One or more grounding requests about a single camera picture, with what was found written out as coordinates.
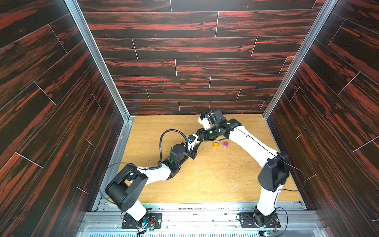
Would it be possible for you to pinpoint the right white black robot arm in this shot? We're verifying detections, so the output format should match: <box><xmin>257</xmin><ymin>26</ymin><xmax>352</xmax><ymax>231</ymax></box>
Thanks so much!
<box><xmin>196</xmin><ymin>109</ymin><xmax>290</xmax><ymax>227</ymax></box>

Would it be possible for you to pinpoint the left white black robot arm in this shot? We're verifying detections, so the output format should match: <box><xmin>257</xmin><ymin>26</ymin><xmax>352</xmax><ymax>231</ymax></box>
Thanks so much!
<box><xmin>105</xmin><ymin>142</ymin><xmax>201</xmax><ymax>226</ymax></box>

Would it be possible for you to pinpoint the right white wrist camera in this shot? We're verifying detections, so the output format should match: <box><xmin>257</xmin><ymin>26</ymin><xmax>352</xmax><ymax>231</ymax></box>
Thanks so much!
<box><xmin>198</xmin><ymin>114</ymin><xmax>211</xmax><ymax>130</ymax></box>

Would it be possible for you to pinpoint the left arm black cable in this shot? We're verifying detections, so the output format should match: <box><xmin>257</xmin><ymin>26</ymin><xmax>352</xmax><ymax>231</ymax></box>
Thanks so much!
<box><xmin>136</xmin><ymin>129</ymin><xmax>189</xmax><ymax>171</ymax></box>

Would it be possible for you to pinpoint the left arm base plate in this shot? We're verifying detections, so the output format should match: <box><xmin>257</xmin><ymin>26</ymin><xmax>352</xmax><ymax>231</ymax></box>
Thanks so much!
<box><xmin>121</xmin><ymin>212</ymin><xmax>162</xmax><ymax>231</ymax></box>

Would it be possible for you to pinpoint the right aluminium corner post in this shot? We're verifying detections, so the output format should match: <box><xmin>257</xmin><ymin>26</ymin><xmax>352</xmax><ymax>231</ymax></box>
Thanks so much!
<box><xmin>263</xmin><ymin>0</ymin><xmax>338</xmax><ymax>121</ymax></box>

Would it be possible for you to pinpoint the aluminium corner post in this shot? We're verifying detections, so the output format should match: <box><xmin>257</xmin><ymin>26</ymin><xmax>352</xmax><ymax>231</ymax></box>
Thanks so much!
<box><xmin>63</xmin><ymin>0</ymin><xmax>131</xmax><ymax>121</ymax></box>
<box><xmin>263</xmin><ymin>0</ymin><xmax>338</xmax><ymax>121</ymax></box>

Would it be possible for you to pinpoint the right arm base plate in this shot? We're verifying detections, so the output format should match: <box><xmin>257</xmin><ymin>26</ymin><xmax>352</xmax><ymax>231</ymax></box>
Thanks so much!
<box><xmin>236</xmin><ymin>212</ymin><xmax>281</xmax><ymax>229</ymax></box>

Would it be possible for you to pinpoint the left aluminium corner post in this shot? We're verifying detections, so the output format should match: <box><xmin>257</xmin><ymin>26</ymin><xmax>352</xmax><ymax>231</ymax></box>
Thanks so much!
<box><xmin>63</xmin><ymin>0</ymin><xmax>131</xmax><ymax>121</ymax></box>

